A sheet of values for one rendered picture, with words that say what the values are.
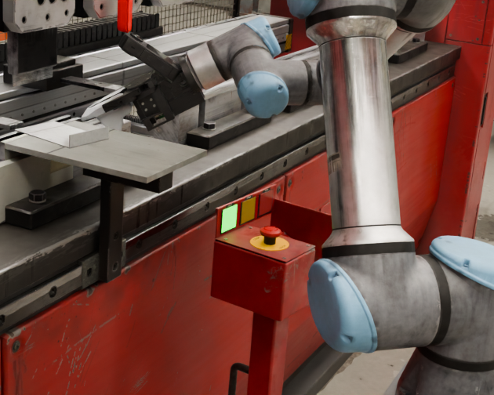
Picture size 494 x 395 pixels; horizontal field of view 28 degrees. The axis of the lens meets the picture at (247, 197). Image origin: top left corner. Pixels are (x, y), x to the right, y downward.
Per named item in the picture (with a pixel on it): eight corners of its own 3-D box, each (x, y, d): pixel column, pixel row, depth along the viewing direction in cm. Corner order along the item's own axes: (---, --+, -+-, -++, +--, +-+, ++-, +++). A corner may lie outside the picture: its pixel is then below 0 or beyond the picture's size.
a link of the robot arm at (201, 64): (206, 46, 165) (205, 38, 173) (182, 58, 166) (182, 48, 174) (226, 85, 168) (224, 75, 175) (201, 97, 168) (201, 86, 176)
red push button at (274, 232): (272, 252, 179) (274, 233, 178) (254, 246, 181) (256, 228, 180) (284, 246, 182) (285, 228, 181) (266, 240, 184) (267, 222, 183)
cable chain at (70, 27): (57, 49, 224) (57, 32, 223) (37, 45, 227) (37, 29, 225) (159, 27, 261) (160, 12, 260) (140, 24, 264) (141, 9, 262)
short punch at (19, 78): (17, 88, 155) (17, 27, 152) (7, 85, 156) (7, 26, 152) (56, 77, 163) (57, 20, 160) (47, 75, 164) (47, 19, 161)
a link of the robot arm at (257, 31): (272, 31, 163) (259, 4, 169) (213, 61, 164) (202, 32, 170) (288, 64, 169) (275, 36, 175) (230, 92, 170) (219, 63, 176)
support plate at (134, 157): (147, 183, 143) (147, 177, 143) (5, 149, 154) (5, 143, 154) (207, 155, 159) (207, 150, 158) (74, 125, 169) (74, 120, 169)
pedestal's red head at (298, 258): (280, 323, 178) (289, 230, 172) (209, 296, 186) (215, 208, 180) (335, 288, 193) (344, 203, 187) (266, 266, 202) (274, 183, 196)
